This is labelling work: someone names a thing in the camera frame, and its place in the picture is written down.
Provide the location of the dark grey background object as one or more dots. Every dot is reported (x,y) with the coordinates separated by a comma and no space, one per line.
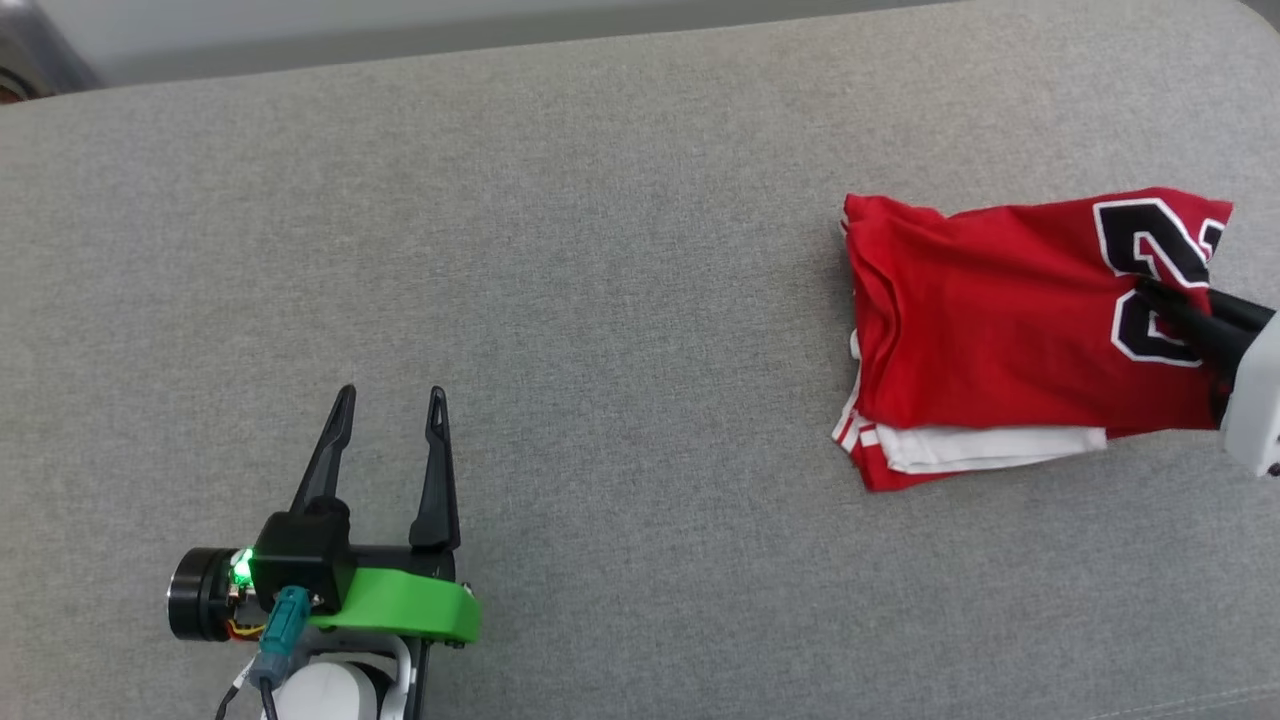
(35,50)

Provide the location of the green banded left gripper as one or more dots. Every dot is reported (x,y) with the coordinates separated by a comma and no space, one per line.
(410,605)

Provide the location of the red and white jersey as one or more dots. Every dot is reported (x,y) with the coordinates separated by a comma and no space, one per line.
(990,320)

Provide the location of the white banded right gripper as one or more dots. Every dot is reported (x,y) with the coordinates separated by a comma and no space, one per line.
(1260,410)

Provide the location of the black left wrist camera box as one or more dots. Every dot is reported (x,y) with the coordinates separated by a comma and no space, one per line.
(300,555)

